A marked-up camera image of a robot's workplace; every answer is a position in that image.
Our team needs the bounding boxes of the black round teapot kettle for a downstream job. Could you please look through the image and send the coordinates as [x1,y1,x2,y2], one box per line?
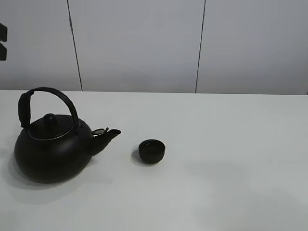
[14,87,121,183]

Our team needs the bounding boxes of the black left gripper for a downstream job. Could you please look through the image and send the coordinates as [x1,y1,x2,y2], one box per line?
[0,24,8,61]

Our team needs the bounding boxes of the small black teacup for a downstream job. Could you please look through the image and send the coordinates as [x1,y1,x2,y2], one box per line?
[138,139,166,164]

